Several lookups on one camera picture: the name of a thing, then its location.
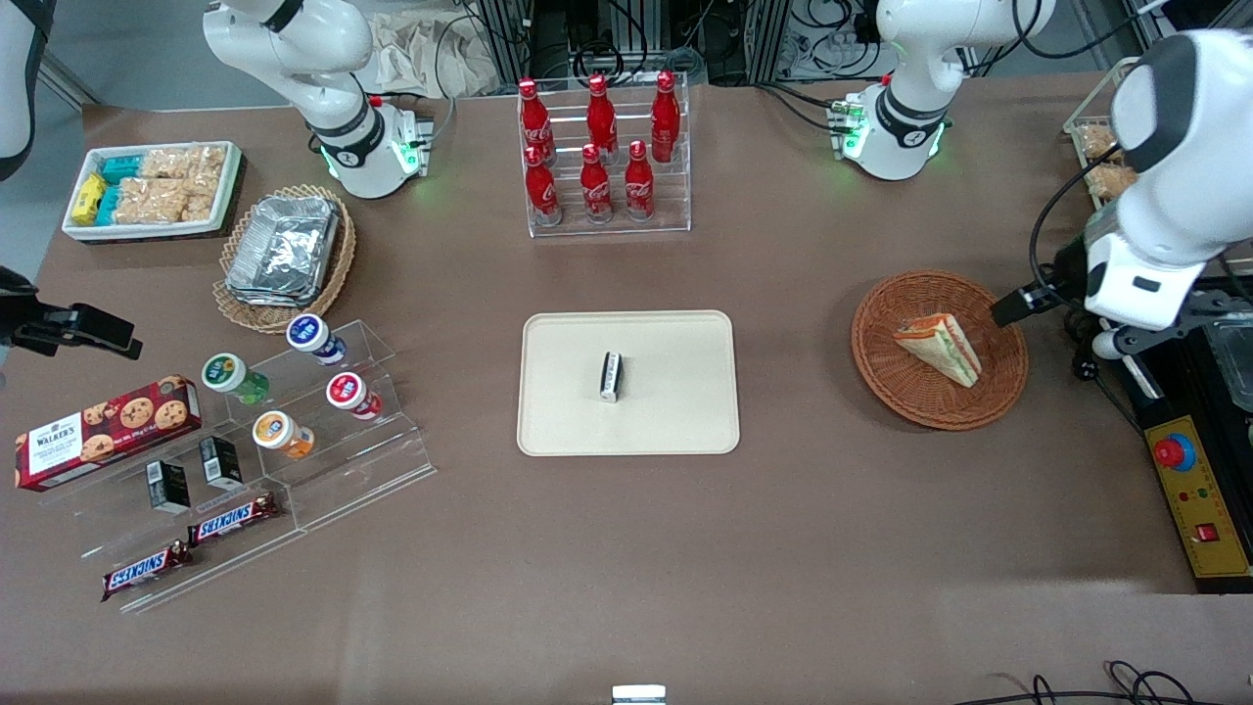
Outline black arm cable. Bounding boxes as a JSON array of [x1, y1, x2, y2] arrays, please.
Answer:
[[1027, 145, 1119, 295]]

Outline brown wicker basket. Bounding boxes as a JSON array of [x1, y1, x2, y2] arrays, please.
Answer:
[[851, 270, 1030, 432]]

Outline clear acrylic bottle rack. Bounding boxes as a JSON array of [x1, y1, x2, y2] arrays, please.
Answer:
[[517, 72, 693, 240]]

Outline red Walkers cookie box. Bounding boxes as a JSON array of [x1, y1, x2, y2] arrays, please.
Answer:
[[14, 375, 204, 494]]

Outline beige plastic tray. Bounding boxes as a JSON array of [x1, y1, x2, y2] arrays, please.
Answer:
[[517, 310, 742, 458]]

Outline crumpled beige paper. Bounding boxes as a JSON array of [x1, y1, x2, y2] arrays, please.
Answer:
[[372, 10, 503, 100]]

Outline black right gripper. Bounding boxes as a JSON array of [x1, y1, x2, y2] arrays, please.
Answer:
[[0, 265, 145, 360]]

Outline small black box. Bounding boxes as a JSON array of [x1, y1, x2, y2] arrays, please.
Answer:
[[199, 436, 246, 493], [146, 460, 193, 516]]

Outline white rectangular snack tray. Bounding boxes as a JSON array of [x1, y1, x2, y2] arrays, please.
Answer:
[[61, 141, 245, 243]]

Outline black tabletop appliance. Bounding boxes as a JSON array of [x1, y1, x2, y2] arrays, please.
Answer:
[[1116, 276, 1253, 432]]

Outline stack of foil trays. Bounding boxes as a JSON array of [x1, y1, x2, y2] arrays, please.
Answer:
[[225, 195, 342, 309]]

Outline red lid drink cup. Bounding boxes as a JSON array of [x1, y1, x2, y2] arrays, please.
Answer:
[[326, 372, 385, 423]]

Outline triangular sandwich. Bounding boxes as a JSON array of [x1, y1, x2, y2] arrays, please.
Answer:
[[893, 312, 984, 389]]

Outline white wire rack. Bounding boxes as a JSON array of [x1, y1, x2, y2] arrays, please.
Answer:
[[1063, 56, 1144, 236]]

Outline blue lid drink cup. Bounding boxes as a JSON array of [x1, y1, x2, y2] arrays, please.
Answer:
[[286, 313, 348, 367]]

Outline yellow control panel box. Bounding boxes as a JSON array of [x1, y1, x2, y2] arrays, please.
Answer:
[[1143, 415, 1253, 595]]

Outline red emergency stop button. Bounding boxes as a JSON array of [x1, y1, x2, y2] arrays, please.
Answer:
[[1153, 432, 1198, 474]]

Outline red cola bottle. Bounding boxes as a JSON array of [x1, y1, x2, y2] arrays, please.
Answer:
[[625, 140, 656, 223], [518, 78, 557, 167], [525, 145, 564, 228], [586, 74, 620, 163], [651, 70, 682, 165], [580, 143, 615, 225]]

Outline aluminium frame with cables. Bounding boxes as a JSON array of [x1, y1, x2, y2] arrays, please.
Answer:
[[475, 0, 706, 87], [749, 0, 884, 85]]

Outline black floor cables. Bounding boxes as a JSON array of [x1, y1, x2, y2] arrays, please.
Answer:
[[954, 661, 1227, 705]]

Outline clear acrylic stepped stand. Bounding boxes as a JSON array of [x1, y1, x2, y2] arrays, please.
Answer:
[[44, 319, 438, 617]]

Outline black power cable with plug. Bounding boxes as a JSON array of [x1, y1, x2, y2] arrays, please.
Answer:
[[1062, 308, 1148, 434]]

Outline light wicker basket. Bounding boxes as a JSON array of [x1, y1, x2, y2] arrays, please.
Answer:
[[212, 184, 358, 336]]

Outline green lid drink cup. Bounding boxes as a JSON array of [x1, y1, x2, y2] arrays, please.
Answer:
[[202, 352, 271, 407]]

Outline orange lid drink cup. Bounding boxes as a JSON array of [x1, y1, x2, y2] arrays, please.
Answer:
[[253, 410, 317, 462]]

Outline yellow snack pack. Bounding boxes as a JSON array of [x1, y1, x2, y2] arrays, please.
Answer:
[[70, 173, 108, 225]]

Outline clear glass container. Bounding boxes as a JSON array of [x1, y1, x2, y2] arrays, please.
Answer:
[[1204, 318, 1253, 412]]

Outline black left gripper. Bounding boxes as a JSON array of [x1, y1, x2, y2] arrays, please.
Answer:
[[991, 235, 1092, 329]]

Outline Snickers bar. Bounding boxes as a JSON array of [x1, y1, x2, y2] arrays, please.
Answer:
[[101, 543, 194, 603], [186, 493, 281, 547]]

